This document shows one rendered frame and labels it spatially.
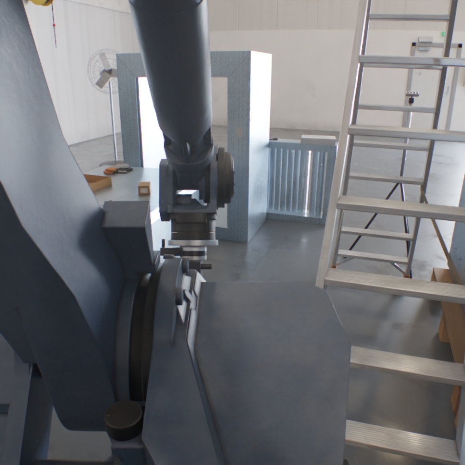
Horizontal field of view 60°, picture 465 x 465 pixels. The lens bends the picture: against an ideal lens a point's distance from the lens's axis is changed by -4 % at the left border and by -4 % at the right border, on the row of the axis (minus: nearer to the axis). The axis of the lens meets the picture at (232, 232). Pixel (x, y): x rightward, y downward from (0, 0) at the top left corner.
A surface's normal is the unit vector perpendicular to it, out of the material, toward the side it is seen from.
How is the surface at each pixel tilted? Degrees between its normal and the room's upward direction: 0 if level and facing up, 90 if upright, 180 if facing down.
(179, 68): 135
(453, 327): 0
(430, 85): 90
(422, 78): 90
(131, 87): 90
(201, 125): 123
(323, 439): 16
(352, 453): 0
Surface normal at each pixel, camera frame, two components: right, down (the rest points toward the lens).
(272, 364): 0.01, -0.80
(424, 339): 0.00, -0.93
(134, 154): -0.32, 0.34
